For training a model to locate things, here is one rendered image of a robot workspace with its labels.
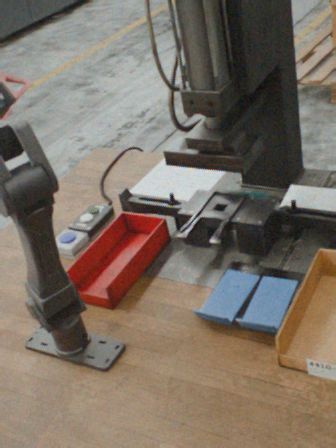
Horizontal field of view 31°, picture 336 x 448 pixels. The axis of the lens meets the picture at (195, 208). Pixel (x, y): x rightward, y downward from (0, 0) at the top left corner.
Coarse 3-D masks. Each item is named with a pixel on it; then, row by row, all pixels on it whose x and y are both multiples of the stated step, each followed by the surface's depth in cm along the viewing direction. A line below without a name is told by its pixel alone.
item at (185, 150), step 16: (256, 96) 132; (240, 112) 128; (256, 112) 131; (208, 128) 122; (224, 128) 121; (240, 128) 125; (176, 144) 128; (192, 144) 121; (208, 144) 119; (224, 144) 119; (240, 144) 123; (256, 144) 124; (176, 160) 127; (192, 160) 125; (208, 160) 123; (224, 160) 121; (240, 160) 119
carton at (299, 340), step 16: (320, 256) 119; (320, 272) 121; (304, 288) 112; (320, 288) 119; (304, 304) 113; (320, 304) 116; (288, 320) 105; (304, 320) 113; (320, 320) 112; (288, 336) 107; (304, 336) 109; (320, 336) 109; (288, 352) 107; (304, 352) 106; (320, 352) 106; (304, 368) 103; (320, 368) 101
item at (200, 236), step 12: (276, 216) 133; (204, 228) 134; (216, 228) 138; (240, 228) 129; (252, 228) 128; (264, 228) 127; (276, 228) 134; (192, 240) 138; (204, 240) 136; (240, 240) 131; (252, 240) 130; (264, 240) 128; (276, 240) 135; (240, 252) 133; (252, 252) 131; (264, 252) 130
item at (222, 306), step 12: (228, 276) 124; (240, 276) 123; (252, 276) 122; (216, 288) 121; (240, 288) 120; (252, 288) 120; (216, 300) 118; (228, 300) 118; (240, 300) 117; (204, 312) 112; (216, 312) 115; (228, 312) 115; (228, 324) 113
